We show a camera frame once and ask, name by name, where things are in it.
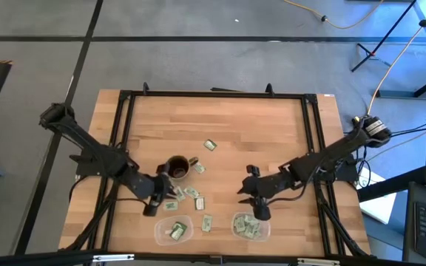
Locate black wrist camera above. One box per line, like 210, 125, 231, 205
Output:
251, 204, 272, 222
142, 199, 163, 218

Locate orange cable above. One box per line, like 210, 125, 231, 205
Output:
366, 0, 426, 116

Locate clear plastic bin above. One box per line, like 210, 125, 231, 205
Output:
153, 214, 195, 247
230, 211, 272, 242

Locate white paper sheet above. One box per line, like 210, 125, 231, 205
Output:
358, 166, 398, 225

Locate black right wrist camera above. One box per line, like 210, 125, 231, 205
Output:
251, 204, 272, 222

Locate white cable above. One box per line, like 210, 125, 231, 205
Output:
366, 117, 426, 163

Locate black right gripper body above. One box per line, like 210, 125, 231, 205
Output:
242, 164, 292, 203

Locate teal brown ceramic mug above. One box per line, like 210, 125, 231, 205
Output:
165, 154, 200, 181

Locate black left camera cable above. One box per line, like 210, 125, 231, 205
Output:
104, 197, 149, 206

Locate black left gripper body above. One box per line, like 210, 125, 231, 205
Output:
138, 162, 172, 204

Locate yellow cable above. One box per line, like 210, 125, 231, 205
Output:
282, 0, 385, 30

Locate black stand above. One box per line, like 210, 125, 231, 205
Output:
351, 0, 418, 73

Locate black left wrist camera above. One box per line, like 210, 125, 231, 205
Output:
142, 199, 163, 218

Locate black camera cable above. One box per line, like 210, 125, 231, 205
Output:
104, 197, 149, 206
266, 173, 312, 206

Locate black right camera cable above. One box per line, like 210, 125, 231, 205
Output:
266, 173, 312, 206

